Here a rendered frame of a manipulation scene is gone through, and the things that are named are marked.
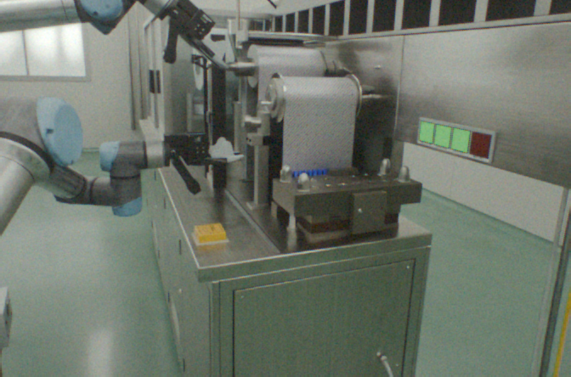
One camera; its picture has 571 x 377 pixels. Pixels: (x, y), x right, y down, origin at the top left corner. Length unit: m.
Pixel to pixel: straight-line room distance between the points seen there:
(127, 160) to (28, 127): 0.38
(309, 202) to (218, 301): 0.33
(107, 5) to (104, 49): 5.69
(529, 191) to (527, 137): 3.00
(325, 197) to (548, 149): 0.51
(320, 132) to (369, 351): 0.65
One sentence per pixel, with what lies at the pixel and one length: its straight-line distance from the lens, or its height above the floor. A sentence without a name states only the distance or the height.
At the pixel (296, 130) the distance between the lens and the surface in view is 1.23.
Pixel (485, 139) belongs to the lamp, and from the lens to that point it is 1.03.
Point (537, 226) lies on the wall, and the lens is 3.97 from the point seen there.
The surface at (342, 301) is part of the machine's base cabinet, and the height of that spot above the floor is 0.74.
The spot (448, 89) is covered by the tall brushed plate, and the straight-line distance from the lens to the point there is 1.13.
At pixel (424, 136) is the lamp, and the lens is 1.18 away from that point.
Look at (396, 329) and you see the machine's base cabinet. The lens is 1.34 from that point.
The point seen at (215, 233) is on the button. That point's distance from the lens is 1.10.
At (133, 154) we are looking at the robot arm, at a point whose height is 1.12.
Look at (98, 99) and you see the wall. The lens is 6.71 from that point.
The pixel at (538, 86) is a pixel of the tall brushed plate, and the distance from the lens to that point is 0.96.
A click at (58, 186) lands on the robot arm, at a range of 1.10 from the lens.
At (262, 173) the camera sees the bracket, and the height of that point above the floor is 1.01.
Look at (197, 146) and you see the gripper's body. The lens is 1.13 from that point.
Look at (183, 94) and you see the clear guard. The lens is 2.18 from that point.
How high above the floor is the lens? 1.35
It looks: 14 degrees down
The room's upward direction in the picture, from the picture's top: 2 degrees clockwise
